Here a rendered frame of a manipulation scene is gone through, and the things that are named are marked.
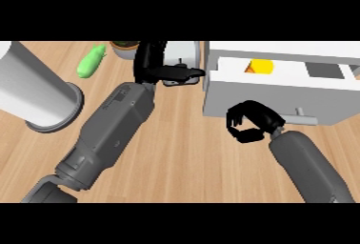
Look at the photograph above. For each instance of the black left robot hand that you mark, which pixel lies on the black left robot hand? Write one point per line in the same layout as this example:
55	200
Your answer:
149	68

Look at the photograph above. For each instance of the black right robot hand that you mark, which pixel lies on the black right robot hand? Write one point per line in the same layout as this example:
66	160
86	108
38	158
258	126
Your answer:
263	116

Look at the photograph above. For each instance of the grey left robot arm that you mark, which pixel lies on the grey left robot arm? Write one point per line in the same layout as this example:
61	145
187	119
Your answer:
109	127

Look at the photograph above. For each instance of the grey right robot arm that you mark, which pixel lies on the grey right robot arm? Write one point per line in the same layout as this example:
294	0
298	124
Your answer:
307	165

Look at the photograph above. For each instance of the white drawer box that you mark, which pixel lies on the white drawer box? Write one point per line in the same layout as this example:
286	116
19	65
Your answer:
288	68

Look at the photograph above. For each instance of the brown rimmed plant pot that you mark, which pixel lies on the brown rimmed plant pot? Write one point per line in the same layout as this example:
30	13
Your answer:
124	50

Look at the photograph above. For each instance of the green vegetable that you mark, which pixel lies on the green vegetable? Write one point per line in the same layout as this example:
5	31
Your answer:
90	63

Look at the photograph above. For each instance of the yellow block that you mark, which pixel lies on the yellow block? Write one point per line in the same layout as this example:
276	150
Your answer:
260	66

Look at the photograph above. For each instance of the white cabinet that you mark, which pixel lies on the white cabinet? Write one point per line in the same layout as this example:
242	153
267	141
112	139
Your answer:
291	48

